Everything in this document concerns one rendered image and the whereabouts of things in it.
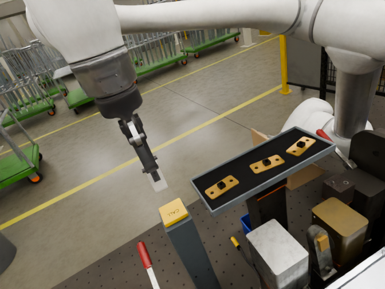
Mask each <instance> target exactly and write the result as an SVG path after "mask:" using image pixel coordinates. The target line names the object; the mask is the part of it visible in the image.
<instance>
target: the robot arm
mask: <svg viewBox="0 0 385 289"><path fill-rule="evenodd" d="M23 1H24V3H25V5H26V18H27V22H28V24H29V26H30V28H31V30H32V32H33V33H34V35H35V36H36V37H37V38H38V39H39V40H40V41H41V42H42V43H43V44H44V45H45V46H47V47H48V48H50V49H52V50H55V51H57V52H60V53H61V54H62V56H63V57H64V59H65V60H66V62H67V63H68V64H69V66H70V70H71V71H72V72H73V73H74V75H75V77H76V79H77V81H78V82H79V83H80V85H81V86H82V88H83V90H84V91H85V93H86V96H87V97H94V98H95V99H94V102H95V103H96V105H97V107H98V109H99V111H100V113H101V115H102V116H103V117H104V118H106V119H114V118H120V120H118V121H117V122H118V124H119V127H120V129H121V131H122V133H123V134H124V135H125V136H126V138H127V140H128V142H129V144H130V145H131V146H133V148H134V149H135V151H136V153H137V155H138V157H139V159H140V161H141V163H142V165H143V169H142V172H143V173H146V174H147V176H148V178H149V180H150V182H151V184H152V186H153V188H154V190H155V192H156V193H158V192H160V191H162V190H164V189H166V188H168V185H167V183H166V180H165V179H164V176H163V174H162V172H161V170H160V167H159V165H158V163H157V161H156V160H157V159H158V158H157V156H156V155H155V156H153V155H152V152H151V150H150V148H149V146H148V143H147V141H146V139H147V136H146V133H145V131H144V129H143V123H142V121H141V119H140V117H139V116H138V113H135V114H133V112H134V110H136V109H138V108H139V107H140V106H141V104H142V102H143V99H142V97H141V94H140V92H139V90H138V87H137V85H136V84H135V83H134V81H135V80H136V79H137V74H136V72H135V69H134V67H133V64H132V61H131V59H130V57H129V54H128V50H127V48H126V47H125V45H124V41H123V38H122V36H126V35H132V34H143V33H158V32H177V31H188V30H207V29H226V28H252V29H258V30H262V31H265V32H269V33H272V34H282V35H285V36H291V37H293V38H297V39H300V40H303V41H306V42H310V43H313V44H316V45H320V46H323V47H325V51H326V53H327V54H328V56H329V57H330V59H331V60H332V63H333V65H334V66H335V67H336V68H337V71H336V95H335V117H334V116H333V115H332V114H333V108H332V107H331V105H330V104H329V103H328V102H326V101H324V100H321V99H318V98H314V97H313V98H310V99H307V100H305V101H304V102H302V103H301V104H300V105H299V106H298V107H297V108H296V109H295V110H294V111H293V112H292V114H291V115H290V117H289V118H288V120H287V121H286V123H285V124H284V126H283V128H282V130H281V132H280V133H282V132H284V131H286V130H288V129H290V128H292V127H294V126H297V127H300V128H302V129H304V130H307V131H309V132H311V133H313V134H315V135H317V134H316V130H318V129H322V130H323V131H324V132H325V133H326V134H327V135H328V136H329V137H330V138H331V139H332V140H333V141H334V143H335V144H336V147H337V148H338V149H339V150H340V151H341V153H342V154H343V155H344V156H345V157H346V158H347V159H348V157H349V149H350V144H351V139H352V137H353V136H354V135H355V134H356V133H358V132H360V131H363V130H373V129H372V126H371V124H370V122H369V121H368V116H369V113H370V109H371V106H372V102H373V99H374V96H375V92H376V89H377V86H378V82H379V78H380V74H381V72H382V68H383V66H384V65H385V0H186V1H177V2H167V3H158V4H152V5H137V6H124V5H114V3H113V0H23ZM280 133H279V134H280Z"/></svg>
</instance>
